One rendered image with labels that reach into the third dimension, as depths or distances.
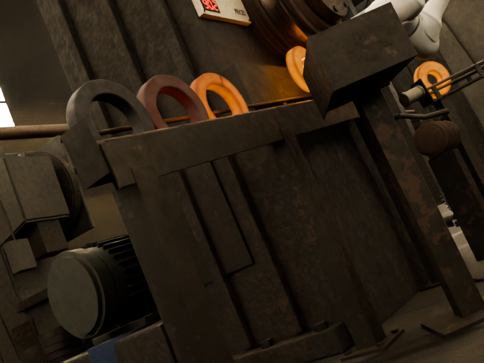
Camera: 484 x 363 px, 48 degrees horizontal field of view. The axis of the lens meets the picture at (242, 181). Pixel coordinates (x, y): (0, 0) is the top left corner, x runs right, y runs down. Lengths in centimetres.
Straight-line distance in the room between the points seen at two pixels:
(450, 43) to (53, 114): 652
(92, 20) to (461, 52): 324
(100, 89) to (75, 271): 143
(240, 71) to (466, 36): 323
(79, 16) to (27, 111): 708
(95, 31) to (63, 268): 101
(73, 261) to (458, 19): 345
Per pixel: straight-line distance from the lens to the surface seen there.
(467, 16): 470
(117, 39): 195
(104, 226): 897
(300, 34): 192
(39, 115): 927
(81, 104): 105
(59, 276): 253
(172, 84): 125
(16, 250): 561
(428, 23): 180
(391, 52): 129
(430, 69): 240
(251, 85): 166
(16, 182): 588
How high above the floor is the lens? 30
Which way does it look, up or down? 9 degrees up
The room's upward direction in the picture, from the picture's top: 23 degrees counter-clockwise
